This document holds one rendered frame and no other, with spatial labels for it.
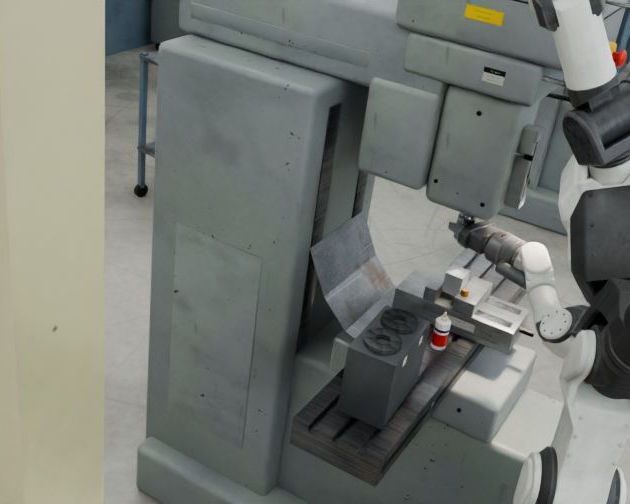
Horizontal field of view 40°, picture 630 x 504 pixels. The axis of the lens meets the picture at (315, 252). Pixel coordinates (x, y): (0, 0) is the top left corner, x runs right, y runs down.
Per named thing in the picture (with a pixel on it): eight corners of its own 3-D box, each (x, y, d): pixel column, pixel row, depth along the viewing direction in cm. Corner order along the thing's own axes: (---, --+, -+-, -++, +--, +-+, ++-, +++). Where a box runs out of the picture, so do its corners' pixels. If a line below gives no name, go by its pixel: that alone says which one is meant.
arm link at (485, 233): (492, 212, 226) (528, 231, 218) (485, 243, 231) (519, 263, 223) (460, 221, 219) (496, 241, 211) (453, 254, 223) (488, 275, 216)
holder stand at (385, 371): (417, 382, 215) (432, 316, 205) (382, 431, 198) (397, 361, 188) (374, 365, 219) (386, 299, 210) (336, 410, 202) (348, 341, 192)
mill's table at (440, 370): (541, 274, 289) (547, 253, 285) (376, 487, 193) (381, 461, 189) (477, 250, 298) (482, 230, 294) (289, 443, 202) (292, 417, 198)
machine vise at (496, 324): (524, 330, 242) (533, 297, 237) (507, 355, 231) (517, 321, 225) (412, 287, 256) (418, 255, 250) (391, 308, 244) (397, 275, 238)
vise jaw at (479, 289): (490, 294, 244) (493, 282, 242) (471, 317, 232) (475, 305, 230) (470, 287, 246) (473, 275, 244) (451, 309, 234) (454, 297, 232)
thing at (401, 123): (455, 165, 235) (475, 74, 222) (419, 193, 216) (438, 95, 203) (394, 145, 243) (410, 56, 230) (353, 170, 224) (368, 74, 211)
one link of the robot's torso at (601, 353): (679, 383, 148) (677, 322, 154) (600, 369, 149) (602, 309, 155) (651, 407, 160) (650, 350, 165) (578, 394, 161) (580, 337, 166)
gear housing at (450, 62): (562, 86, 212) (573, 46, 207) (532, 109, 193) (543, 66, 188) (439, 52, 225) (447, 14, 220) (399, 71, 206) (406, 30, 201)
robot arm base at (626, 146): (673, 144, 160) (633, 127, 170) (662, 84, 153) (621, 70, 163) (607, 183, 158) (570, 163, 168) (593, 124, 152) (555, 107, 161)
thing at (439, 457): (534, 554, 276) (585, 410, 247) (500, 624, 251) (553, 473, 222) (320, 446, 308) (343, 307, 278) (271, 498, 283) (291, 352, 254)
